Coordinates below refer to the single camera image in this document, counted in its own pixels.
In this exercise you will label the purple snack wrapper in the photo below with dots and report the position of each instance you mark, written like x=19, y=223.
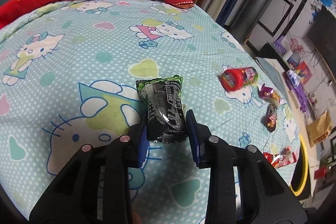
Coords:
x=270, y=95

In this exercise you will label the black wall television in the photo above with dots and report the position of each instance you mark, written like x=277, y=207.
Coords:
x=322, y=34

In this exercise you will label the dark chocolate bar wrapper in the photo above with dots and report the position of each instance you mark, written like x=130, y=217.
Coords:
x=270, y=119

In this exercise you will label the black green snack packet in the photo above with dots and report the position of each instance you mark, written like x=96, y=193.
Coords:
x=165, y=117

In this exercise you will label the brown paper bag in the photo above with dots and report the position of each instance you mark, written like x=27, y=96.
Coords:
x=319, y=129

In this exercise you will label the Hello Kitty bed sheet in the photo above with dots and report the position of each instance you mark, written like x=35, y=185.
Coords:
x=68, y=74

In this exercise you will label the white blue tissue pack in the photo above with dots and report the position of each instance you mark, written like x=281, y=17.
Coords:
x=293, y=77

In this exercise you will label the silver tower air conditioner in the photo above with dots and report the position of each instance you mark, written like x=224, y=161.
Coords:
x=247, y=18

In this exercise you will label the red snack wrapper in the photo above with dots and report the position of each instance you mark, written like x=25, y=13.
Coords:
x=287, y=157

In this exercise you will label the coffee table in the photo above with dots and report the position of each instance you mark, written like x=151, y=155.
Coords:
x=277, y=74

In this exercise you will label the red candy bottle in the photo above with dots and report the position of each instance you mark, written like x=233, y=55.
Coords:
x=233, y=79

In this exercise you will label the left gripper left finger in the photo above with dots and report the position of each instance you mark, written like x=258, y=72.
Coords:
x=93, y=187

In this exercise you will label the colourful picture board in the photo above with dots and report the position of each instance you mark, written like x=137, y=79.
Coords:
x=303, y=71

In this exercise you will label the red potted plant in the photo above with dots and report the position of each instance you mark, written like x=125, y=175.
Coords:
x=326, y=164

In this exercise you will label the purple box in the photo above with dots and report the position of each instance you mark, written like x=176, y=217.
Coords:
x=279, y=46

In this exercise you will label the white cylinder cup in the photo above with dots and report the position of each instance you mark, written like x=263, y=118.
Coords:
x=286, y=56

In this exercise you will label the yellow rimmed trash bin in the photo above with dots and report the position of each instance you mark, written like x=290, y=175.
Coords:
x=300, y=182

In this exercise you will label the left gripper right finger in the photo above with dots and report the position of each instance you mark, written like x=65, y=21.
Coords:
x=244, y=187

